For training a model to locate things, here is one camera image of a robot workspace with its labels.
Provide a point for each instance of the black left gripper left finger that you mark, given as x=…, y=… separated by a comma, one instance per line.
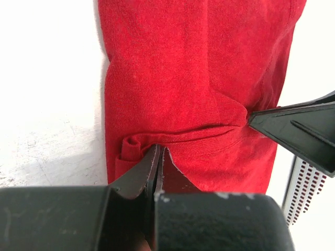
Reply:
x=82, y=217

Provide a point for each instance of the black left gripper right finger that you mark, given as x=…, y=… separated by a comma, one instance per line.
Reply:
x=189, y=219

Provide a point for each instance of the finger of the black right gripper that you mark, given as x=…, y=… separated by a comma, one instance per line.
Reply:
x=305, y=129

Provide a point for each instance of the bright red t shirt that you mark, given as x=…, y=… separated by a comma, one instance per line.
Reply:
x=187, y=75

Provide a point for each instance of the white plastic laundry basket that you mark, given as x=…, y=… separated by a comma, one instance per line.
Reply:
x=305, y=181

